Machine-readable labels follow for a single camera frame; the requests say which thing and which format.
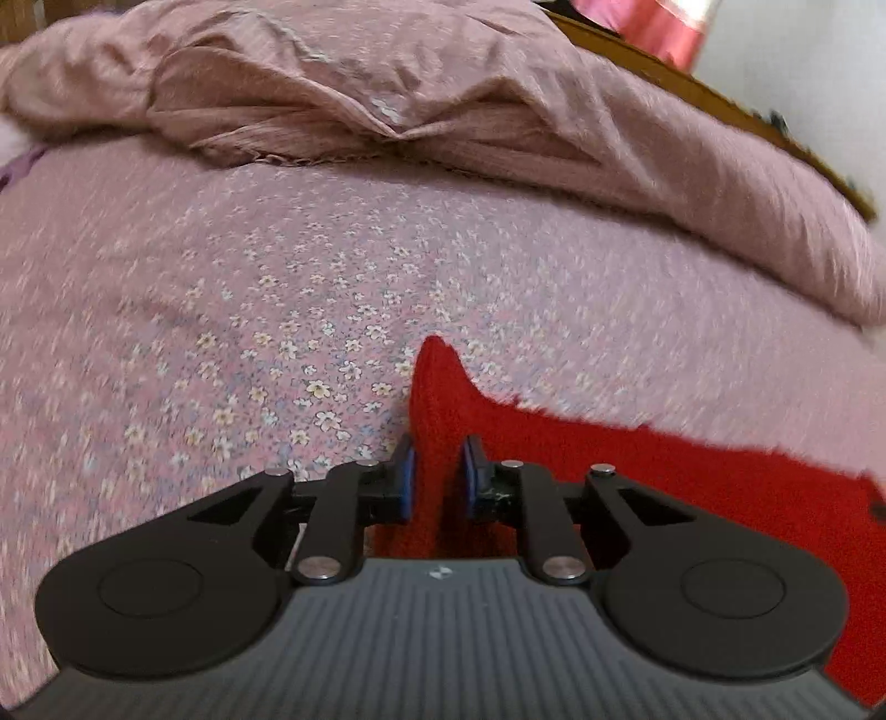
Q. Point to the pink duvet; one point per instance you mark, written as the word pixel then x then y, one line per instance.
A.
pixel 415 69

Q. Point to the red knitted sweater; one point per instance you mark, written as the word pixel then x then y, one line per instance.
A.
pixel 623 471

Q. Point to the purple cloth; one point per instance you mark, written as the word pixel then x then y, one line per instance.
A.
pixel 17 166

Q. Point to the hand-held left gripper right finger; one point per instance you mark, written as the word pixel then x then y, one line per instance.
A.
pixel 472 484

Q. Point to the floral pink curtain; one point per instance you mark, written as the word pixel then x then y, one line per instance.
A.
pixel 657 28

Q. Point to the wooden bed board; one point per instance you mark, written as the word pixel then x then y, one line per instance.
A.
pixel 692 83

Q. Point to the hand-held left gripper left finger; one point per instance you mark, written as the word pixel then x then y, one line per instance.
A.
pixel 408 478

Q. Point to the floral pink bed sheet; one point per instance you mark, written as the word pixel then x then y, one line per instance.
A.
pixel 207 277

